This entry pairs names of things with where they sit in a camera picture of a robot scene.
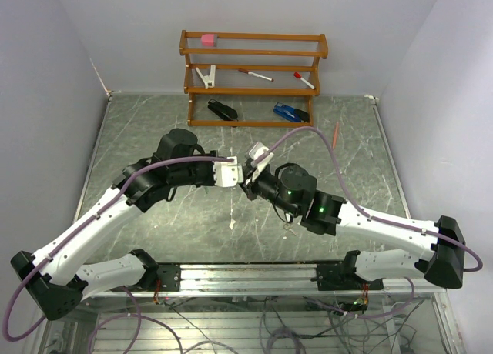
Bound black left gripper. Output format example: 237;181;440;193
169;149;226;187

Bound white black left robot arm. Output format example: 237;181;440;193
11;129;232;321

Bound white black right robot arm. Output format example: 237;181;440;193
241;163;465;289

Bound black tagged key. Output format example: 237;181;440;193
283;223;297;236

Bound black stapler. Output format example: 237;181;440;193
207;99;238;122

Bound blue stapler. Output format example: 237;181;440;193
273;102;310;122

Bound white plastic clamp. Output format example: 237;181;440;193
194;65;216;89

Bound orange pencil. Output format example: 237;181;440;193
332;121;340;149

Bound brown wooden shelf rack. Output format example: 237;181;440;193
179;30;329;128

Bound red capped thin marker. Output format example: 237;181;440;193
238;68;274;82

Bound red capped white marker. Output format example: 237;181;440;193
293;72;316;89

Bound pink eraser block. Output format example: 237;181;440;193
200;33;218;48

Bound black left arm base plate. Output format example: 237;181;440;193
126;263;182;292

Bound aluminium mounting rail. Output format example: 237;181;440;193
103;263;444;293

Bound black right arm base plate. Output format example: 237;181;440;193
310;262;384;291

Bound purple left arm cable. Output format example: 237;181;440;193
2;156;236;354

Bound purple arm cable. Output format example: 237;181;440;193
2;156;236;354
253;125;484;319

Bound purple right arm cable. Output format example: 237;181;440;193
253;125;484;319

